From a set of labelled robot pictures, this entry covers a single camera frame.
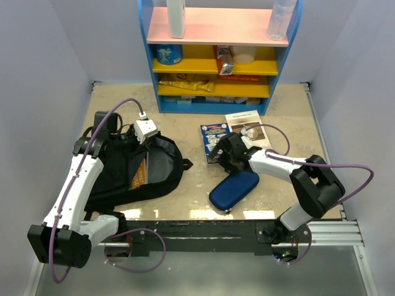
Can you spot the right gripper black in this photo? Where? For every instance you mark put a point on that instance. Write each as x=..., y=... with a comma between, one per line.
x=230, y=169

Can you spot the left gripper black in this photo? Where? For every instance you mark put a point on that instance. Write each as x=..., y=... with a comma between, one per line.
x=131, y=131

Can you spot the black backpack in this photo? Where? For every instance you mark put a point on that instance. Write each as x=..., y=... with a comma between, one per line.
x=165, y=170

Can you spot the blue comic book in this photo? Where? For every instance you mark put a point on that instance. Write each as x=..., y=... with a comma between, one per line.
x=211, y=134

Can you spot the orange treehouse book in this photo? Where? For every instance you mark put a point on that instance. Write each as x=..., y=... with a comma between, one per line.
x=141, y=176

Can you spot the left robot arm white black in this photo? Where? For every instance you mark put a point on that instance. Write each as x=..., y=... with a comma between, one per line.
x=61, y=239

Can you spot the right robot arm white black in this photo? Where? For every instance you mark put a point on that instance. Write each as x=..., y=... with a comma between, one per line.
x=316, y=186

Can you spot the yellow chips bag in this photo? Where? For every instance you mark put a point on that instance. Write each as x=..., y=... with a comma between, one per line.
x=189, y=81

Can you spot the silver orange snack bag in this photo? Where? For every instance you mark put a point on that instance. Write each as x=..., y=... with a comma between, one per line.
x=225, y=63

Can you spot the white coffee cover book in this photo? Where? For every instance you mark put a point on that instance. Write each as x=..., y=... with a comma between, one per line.
x=249, y=122

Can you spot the blue zip pencil case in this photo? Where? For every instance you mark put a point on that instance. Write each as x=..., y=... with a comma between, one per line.
x=232, y=190

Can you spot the orange flat box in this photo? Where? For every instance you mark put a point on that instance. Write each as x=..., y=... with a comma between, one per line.
x=248, y=78

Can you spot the blue shelf unit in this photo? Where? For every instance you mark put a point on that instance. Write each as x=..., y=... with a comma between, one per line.
x=207, y=28

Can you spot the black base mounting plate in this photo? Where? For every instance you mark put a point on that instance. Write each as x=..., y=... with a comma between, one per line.
x=259, y=237

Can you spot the blue round tin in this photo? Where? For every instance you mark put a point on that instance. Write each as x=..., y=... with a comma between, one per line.
x=169, y=54

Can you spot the white plastic tub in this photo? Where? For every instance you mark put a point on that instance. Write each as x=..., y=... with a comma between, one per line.
x=243, y=54

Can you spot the white carton on shelf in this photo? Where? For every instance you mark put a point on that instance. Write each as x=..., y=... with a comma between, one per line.
x=176, y=18

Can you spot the clear plastic bottle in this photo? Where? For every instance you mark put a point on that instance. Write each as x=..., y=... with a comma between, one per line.
x=280, y=18

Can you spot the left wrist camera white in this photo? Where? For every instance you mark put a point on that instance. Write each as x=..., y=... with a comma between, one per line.
x=144, y=128

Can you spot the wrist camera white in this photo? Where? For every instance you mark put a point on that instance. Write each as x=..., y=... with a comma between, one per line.
x=144, y=128
x=246, y=139

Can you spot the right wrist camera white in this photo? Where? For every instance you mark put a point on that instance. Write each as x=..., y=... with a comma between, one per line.
x=246, y=139

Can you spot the aluminium rail frame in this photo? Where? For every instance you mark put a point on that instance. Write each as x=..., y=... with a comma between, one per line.
x=115, y=163

